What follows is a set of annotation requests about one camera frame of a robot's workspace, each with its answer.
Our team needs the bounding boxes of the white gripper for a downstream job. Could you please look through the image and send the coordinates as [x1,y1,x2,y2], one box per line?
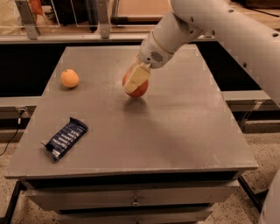
[123,31,174,94]

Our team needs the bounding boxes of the red apple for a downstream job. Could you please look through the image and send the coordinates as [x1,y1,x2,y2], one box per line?
[122,73,149,98]

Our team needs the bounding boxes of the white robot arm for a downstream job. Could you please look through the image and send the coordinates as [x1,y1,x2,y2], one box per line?
[122,0,280,105]

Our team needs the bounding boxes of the blue rxbar wrapper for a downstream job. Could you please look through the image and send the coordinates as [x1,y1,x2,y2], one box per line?
[44,117,88,161]

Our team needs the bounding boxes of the orange fruit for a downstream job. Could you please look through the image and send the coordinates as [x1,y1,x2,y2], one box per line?
[60,69,80,88]

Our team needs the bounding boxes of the grey drawer cabinet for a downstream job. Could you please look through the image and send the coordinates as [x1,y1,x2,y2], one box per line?
[6,45,256,216]

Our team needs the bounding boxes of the metal railing with posts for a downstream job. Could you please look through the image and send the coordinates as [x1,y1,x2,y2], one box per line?
[0,0,222,45]

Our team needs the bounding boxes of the lower drawer with knob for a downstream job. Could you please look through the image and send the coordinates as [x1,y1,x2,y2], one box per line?
[57,207,213,224]

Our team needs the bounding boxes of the drawer with knob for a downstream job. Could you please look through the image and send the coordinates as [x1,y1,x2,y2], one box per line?
[26,180,239,211]
[57,207,213,224]

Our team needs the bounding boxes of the upper drawer with knob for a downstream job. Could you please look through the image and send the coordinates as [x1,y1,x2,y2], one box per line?
[26,180,239,211]

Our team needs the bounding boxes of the black cable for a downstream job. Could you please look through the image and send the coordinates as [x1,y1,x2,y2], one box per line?
[0,108,28,157]

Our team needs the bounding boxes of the black floor frame bar left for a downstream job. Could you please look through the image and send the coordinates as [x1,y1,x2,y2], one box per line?
[0,181,21,224]

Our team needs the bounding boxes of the black floor frame bar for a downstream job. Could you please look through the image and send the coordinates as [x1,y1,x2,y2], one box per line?
[0,181,21,224]
[238,176,269,213]

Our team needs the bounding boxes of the black floor frame bar right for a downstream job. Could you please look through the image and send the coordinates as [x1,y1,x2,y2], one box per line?
[238,176,269,213]

